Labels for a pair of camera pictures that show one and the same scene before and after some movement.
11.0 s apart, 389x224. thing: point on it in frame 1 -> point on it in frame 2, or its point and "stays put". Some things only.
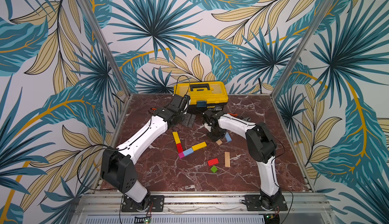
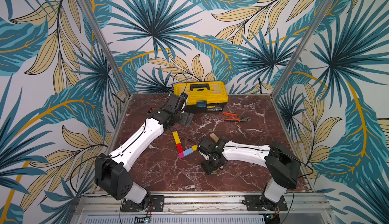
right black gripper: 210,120 -> 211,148
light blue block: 188,151 stays put
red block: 179,147 stays put
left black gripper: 186,121 stays put
